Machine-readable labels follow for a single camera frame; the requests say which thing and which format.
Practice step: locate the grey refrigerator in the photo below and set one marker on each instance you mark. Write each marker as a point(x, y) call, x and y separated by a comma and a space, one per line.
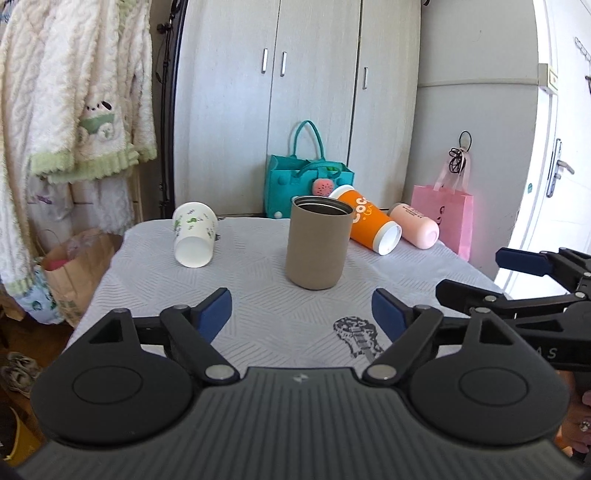
point(475, 129)

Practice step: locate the white door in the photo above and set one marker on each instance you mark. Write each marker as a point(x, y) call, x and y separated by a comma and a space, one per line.
point(535, 221)

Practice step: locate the white cup with green print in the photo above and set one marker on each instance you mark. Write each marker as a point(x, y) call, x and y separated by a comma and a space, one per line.
point(194, 235)

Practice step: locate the white fleece garment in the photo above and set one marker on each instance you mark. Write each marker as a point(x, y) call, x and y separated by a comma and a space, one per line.
point(11, 194)

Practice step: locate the grey sneakers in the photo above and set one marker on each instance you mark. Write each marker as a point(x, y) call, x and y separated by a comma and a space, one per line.
point(18, 371)

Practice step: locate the watermelon plush charm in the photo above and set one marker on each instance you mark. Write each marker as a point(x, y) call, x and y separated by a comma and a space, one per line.
point(322, 187)

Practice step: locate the teal felt tote bag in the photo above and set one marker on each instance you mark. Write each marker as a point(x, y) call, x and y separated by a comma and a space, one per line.
point(284, 189)

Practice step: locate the black stand pole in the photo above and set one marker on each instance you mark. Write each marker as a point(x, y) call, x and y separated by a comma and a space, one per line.
point(167, 115)

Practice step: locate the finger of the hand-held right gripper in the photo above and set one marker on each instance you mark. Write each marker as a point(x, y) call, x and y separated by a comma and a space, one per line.
point(519, 259)
point(461, 295)

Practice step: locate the white fleece robe green trim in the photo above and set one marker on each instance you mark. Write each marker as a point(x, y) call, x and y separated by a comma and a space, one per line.
point(92, 69)

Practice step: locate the blue patterned cloth bag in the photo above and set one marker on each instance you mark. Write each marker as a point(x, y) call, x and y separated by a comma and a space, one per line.
point(44, 300)

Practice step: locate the taupe cup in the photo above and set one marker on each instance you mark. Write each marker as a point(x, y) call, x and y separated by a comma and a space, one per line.
point(316, 249)

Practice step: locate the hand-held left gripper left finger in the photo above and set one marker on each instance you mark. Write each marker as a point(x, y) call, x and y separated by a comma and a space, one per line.
point(216, 310)

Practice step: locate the person's right hand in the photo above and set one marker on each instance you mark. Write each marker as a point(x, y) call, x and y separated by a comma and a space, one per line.
point(582, 406)

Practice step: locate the grey patterned tablecloth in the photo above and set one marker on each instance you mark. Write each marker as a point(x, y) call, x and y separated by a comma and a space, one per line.
point(272, 318)

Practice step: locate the grey wardrobe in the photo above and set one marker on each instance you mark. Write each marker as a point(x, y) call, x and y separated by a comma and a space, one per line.
point(314, 92)

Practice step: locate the brown paper bag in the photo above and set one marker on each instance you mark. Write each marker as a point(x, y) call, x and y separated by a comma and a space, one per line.
point(78, 272)

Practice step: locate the orange cup with white rim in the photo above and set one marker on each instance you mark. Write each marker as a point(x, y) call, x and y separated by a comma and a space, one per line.
point(369, 219)

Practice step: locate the pink paper gift bag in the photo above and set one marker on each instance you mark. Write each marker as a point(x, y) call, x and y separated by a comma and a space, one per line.
point(450, 221)

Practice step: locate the pink cup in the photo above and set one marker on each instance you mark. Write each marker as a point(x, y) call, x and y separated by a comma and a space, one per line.
point(415, 226)

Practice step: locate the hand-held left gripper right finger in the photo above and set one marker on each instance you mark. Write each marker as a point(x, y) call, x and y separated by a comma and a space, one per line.
point(387, 314)

